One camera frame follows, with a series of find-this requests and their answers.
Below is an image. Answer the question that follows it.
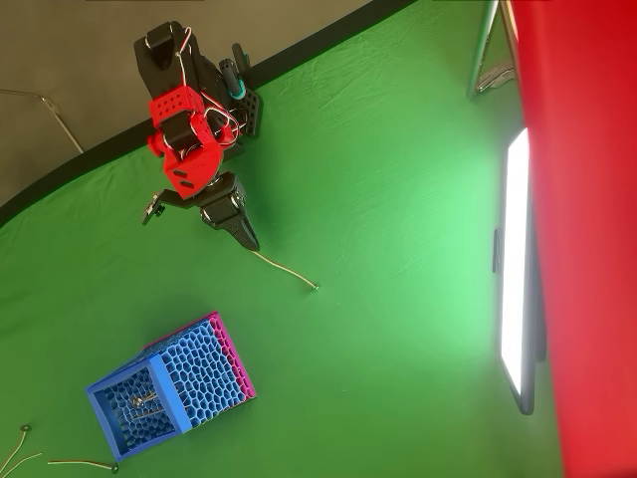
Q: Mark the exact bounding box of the chrome tube stand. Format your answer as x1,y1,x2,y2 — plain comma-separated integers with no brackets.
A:
466,0,522,101

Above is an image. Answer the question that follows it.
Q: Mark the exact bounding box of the blue and pink mesh basket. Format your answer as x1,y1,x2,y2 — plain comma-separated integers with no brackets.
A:
84,311,259,463

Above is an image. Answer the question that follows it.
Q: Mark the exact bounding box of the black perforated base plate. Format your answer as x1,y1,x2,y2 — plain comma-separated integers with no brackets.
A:
216,88,264,164

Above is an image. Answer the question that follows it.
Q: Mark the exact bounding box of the white red servo cable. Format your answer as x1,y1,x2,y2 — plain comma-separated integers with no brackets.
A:
173,27,241,146

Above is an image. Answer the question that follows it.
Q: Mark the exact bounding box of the green cloth with black rim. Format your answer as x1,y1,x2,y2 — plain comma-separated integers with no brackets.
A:
0,0,563,478

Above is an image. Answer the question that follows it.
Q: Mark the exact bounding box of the black monitor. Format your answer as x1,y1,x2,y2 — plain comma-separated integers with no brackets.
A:
491,126,548,417

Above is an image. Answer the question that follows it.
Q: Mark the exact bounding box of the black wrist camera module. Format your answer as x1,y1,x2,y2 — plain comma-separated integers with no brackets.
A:
141,188,200,226

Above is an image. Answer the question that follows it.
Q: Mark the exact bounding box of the red blurry sheet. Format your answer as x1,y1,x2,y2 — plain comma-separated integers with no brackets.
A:
507,0,637,478

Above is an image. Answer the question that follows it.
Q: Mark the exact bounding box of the black teal clamp handle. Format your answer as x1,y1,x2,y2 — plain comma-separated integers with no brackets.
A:
218,58,236,96
231,43,249,101

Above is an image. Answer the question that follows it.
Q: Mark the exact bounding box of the thin metal wire frame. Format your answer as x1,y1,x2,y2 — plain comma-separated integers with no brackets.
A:
0,88,85,154

